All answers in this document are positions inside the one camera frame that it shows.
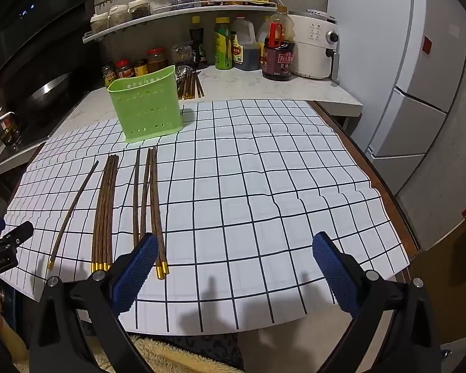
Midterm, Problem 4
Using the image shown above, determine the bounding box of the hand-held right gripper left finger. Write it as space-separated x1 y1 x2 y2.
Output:
28 232 161 373

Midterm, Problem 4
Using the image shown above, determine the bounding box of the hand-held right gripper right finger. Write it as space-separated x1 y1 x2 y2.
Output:
311 231 442 373

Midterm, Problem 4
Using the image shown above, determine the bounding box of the bunch of wooden chopsticks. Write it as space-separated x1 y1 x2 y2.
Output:
48 145 170 280

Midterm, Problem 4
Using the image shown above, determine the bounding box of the green plastic utensil holder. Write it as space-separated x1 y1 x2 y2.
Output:
107 65 178 143

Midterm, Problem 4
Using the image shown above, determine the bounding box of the beige fleece garment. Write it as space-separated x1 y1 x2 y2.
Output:
89 336 237 373

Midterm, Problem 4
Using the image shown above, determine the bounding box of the white black-grid tablecloth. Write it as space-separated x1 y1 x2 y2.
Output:
0 99 410 335

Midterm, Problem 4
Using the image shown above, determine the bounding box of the dark patterned cloth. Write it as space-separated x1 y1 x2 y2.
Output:
155 332 243 370

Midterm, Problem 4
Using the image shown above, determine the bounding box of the brown cardboard box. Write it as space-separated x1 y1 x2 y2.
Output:
409 204 466 344

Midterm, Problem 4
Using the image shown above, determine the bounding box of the black glass cooktop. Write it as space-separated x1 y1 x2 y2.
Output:
8 89 92 152

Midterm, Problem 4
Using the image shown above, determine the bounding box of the steel wok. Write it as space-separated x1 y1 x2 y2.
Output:
0 71 75 130

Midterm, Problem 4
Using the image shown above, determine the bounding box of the pile of dark chopsticks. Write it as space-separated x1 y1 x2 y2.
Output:
177 73 205 100

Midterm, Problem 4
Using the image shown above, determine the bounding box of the red lid sauce jar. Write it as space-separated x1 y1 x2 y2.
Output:
114 59 136 80

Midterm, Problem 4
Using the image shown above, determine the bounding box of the large red lid chili jar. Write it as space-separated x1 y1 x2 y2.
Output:
146 47 168 74

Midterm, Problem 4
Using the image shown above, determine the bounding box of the black range hood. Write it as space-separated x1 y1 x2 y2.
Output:
0 0 96 86

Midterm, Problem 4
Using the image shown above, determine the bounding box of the white air fryer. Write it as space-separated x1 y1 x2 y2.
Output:
286 9 340 79

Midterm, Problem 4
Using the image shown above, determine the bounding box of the clear bag of spices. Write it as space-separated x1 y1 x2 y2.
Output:
170 43 194 67

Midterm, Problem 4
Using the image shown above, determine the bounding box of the white-lid spice jar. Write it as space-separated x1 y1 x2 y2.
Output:
90 12 110 35
128 0 152 21
108 5 133 29

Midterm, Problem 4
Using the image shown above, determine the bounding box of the white refrigerator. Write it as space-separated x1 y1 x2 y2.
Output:
326 0 466 160

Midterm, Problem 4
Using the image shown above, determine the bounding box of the slim dark soy bottle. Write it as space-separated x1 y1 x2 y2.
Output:
190 16 209 70

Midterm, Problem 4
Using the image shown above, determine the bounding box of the plastic jug dark liquid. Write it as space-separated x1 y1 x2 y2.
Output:
230 15 260 71

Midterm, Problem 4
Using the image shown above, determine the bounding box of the green bottle yellow cap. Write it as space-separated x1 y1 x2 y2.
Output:
213 16 234 71

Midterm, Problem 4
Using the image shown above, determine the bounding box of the large soy bottle red handle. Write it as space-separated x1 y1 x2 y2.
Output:
261 6 296 82

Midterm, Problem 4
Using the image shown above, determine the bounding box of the white curved wall shelf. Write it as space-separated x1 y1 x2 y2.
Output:
82 2 278 44

